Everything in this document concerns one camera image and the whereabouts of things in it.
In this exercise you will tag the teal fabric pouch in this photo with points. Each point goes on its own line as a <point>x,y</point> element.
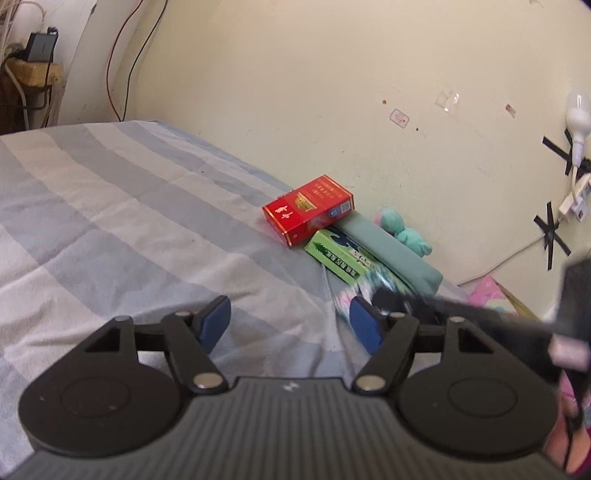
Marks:
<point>392,251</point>

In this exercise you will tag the white power strip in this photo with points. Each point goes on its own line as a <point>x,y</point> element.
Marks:
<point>575,198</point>

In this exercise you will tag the teal plush toy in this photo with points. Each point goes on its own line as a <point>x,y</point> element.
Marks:
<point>411,237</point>

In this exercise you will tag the green cardboard box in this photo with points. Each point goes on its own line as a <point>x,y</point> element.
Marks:
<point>332,251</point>

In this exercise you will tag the pink printed cloth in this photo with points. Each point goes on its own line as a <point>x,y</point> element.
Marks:
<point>489,290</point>

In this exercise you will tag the black tape cross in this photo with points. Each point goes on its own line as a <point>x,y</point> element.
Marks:
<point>556,147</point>
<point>550,230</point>

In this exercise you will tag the striped blue white bedsheet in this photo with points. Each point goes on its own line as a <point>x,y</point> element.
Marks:
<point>115,207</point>

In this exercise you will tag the white light bulb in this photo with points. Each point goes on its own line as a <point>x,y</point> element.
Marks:
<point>577,115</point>

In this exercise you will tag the clear tape piece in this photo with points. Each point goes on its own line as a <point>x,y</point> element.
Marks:
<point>447,98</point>

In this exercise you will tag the pink patterned clothing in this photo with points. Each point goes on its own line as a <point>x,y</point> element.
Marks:
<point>565,438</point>

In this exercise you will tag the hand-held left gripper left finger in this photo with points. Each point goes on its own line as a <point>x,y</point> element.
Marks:
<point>213,322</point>

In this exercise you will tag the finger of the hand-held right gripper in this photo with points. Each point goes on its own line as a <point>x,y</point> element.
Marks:
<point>461,308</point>

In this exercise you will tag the red cigarette box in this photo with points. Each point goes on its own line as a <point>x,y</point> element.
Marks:
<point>304,210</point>

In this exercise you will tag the wooden shelf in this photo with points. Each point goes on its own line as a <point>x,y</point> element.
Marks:
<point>34,74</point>

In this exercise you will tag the pink outlined wall sticker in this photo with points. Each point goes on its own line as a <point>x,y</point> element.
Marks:
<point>399,117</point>

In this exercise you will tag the green white patterned packet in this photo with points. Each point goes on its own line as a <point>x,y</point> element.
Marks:
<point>364,284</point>

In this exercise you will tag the black power adapter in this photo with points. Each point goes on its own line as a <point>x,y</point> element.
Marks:
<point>40,45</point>

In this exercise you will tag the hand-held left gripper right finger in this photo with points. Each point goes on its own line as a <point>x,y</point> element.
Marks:
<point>364,323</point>

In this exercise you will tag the dark wooden furniture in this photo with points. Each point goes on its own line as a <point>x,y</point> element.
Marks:
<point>9,106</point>

